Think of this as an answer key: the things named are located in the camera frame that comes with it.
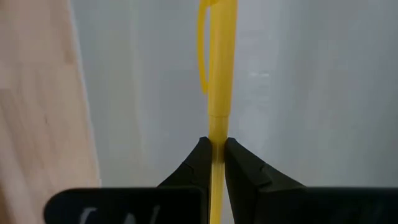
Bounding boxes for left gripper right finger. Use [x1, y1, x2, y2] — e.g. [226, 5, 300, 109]
[225, 138, 398, 224]

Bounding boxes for white plastic bin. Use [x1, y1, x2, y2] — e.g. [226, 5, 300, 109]
[68, 0, 398, 224]

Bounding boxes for yellow marker with clip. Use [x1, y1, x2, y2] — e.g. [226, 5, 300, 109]
[197, 0, 239, 224]

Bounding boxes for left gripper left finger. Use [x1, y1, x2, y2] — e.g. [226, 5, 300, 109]
[44, 136, 213, 224]

